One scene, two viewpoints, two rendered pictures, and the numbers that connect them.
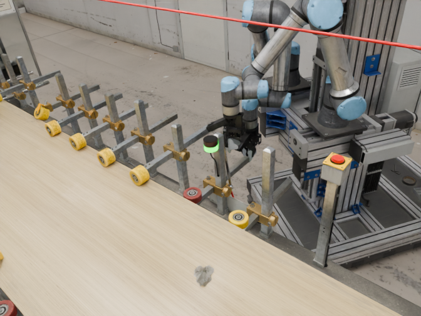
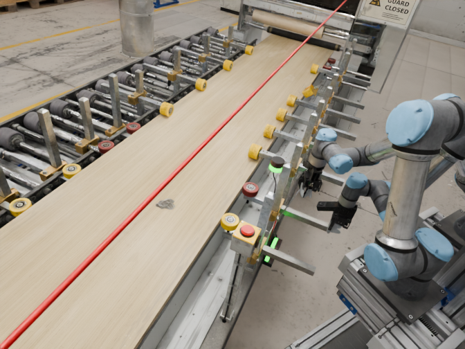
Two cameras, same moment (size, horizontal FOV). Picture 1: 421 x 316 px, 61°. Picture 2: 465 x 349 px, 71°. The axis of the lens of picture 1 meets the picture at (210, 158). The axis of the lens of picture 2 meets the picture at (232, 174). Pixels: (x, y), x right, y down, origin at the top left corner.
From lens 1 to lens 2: 115 cm
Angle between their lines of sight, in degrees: 51
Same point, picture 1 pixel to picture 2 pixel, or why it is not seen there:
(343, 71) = (393, 211)
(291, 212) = (354, 339)
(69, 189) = (233, 126)
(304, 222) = not seen: outside the picture
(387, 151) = not seen: outside the picture
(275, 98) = (381, 203)
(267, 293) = (151, 243)
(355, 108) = (377, 263)
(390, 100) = not seen: outside the picture
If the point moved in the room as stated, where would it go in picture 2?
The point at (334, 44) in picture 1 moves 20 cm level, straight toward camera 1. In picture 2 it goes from (398, 171) to (328, 161)
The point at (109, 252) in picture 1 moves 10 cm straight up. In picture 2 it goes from (180, 155) to (180, 140)
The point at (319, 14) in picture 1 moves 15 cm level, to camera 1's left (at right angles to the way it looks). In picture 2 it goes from (394, 120) to (361, 93)
